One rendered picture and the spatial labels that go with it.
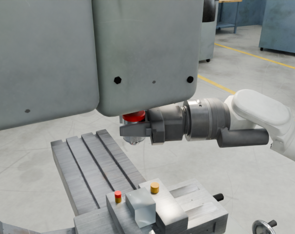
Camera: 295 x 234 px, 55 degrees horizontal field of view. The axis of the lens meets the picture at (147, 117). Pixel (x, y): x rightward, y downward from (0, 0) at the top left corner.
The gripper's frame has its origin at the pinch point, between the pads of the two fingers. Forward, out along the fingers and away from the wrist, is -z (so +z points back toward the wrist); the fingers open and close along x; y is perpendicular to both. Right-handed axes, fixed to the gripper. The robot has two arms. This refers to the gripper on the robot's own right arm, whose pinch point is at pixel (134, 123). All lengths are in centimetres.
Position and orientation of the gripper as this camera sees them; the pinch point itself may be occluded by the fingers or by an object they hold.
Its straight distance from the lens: 58.6
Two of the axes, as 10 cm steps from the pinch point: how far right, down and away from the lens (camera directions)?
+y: 0.1, 8.9, 4.5
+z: 9.9, -0.6, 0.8
